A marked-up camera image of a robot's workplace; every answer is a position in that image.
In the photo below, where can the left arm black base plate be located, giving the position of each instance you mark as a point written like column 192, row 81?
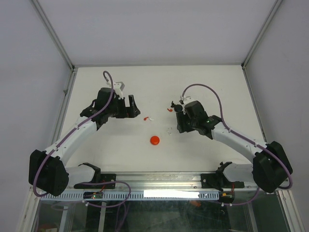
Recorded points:
column 106, row 181

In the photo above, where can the white slotted cable duct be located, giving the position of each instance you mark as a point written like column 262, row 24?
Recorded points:
column 144, row 195

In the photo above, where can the aluminium frame post right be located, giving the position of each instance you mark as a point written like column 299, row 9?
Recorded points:
column 270, row 16

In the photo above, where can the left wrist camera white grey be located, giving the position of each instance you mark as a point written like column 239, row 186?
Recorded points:
column 118, row 88

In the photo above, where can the red round charging case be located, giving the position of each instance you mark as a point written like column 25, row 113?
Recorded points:
column 154, row 140

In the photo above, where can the aluminium mounting rail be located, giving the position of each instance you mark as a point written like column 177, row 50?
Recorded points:
column 139, row 181

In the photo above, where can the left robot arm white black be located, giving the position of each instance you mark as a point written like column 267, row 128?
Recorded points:
column 47, row 168

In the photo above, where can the aluminium frame post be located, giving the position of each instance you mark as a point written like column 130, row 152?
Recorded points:
column 270, row 16
column 52, row 33

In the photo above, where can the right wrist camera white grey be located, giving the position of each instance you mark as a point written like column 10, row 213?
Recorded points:
column 184, row 101

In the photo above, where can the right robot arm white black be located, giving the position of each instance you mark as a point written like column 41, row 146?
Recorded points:
column 268, row 165

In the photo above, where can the aluminium frame post left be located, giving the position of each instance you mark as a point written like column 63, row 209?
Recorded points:
column 52, row 33

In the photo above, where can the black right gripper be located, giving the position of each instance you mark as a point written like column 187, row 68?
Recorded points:
column 181, row 125

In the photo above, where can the black earbud with case lid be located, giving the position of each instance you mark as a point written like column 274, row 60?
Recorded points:
column 176, row 107

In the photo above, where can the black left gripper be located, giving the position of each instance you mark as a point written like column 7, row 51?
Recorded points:
column 127, row 112

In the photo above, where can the wrist camera white grey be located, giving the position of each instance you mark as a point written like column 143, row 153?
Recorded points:
column 118, row 88
column 184, row 101

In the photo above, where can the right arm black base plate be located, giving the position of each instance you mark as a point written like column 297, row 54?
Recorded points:
column 212, row 180

